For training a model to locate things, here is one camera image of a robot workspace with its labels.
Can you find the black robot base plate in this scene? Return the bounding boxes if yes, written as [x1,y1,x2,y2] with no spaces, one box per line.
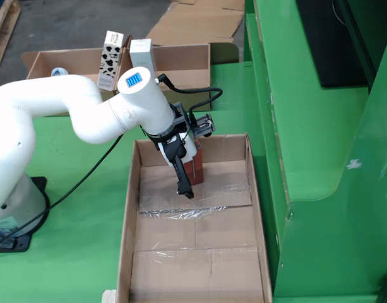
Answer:
[0,176,51,253]

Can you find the open brown cardboard box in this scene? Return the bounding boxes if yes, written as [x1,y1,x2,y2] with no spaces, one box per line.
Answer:
[21,42,240,117]

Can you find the wrist camera with grey mount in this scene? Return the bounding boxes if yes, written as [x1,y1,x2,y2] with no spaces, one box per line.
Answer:
[167,101,217,140]

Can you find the red rectangular product box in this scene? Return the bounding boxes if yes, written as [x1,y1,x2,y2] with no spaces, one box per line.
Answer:
[183,140,205,186]

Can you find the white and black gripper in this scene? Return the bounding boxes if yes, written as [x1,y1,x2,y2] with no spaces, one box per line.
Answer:
[153,131,199,200]

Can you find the flattened brown cardboard pieces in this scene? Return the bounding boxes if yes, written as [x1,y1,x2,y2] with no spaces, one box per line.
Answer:
[145,0,246,47]

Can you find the plain white tall carton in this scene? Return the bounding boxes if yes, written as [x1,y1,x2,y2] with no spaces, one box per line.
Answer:
[129,39,158,80]

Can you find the wooden pallet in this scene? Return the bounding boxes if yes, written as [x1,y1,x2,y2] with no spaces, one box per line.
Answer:
[0,0,22,86]

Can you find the white carton with black spots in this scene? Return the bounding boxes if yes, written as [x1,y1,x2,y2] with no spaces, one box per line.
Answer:
[97,30,124,92]

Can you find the black camera cable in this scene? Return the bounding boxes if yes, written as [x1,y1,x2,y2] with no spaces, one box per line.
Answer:
[157,73,224,127]

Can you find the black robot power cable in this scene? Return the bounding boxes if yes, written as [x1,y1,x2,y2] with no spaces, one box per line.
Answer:
[0,134,124,250]

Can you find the green metal shelf unit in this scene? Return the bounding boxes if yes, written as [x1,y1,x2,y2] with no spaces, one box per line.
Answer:
[243,0,387,303]

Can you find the large shallow cardboard tray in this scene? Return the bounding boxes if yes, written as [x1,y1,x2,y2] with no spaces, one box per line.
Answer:
[116,133,273,303]

